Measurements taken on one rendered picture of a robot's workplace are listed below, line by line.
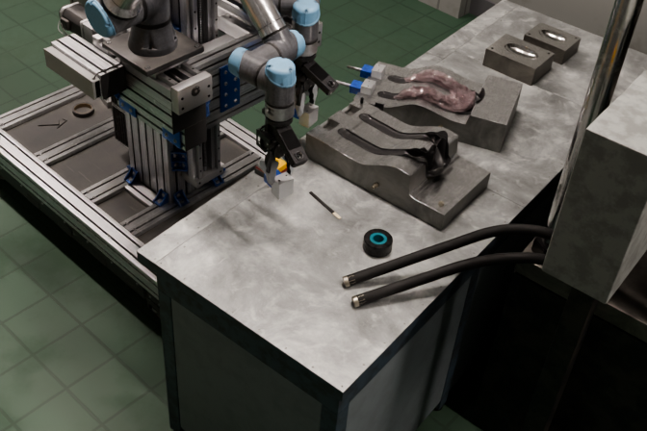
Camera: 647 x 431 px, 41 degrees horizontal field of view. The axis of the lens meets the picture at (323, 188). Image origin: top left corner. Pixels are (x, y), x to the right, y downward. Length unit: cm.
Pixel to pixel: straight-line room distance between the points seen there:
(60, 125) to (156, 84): 123
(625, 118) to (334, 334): 86
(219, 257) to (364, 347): 48
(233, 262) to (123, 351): 96
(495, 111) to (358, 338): 97
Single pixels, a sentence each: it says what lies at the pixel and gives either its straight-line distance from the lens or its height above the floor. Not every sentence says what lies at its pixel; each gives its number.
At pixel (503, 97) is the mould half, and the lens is 287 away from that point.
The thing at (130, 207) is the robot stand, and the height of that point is 21.
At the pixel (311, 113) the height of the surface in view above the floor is 95.
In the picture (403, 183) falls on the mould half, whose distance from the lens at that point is 247.
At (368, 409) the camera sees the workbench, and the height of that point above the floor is 54.
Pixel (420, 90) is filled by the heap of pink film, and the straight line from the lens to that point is 283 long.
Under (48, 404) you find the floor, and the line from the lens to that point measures 309.
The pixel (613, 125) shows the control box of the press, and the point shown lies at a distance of 182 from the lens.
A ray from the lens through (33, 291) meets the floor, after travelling 344.
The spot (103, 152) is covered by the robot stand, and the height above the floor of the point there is 21.
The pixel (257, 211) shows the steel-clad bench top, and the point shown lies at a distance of 248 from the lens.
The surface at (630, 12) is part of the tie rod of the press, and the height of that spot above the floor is 156.
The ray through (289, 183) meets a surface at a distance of 235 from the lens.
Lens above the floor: 244
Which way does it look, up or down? 40 degrees down
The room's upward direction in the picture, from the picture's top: 5 degrees clockwise
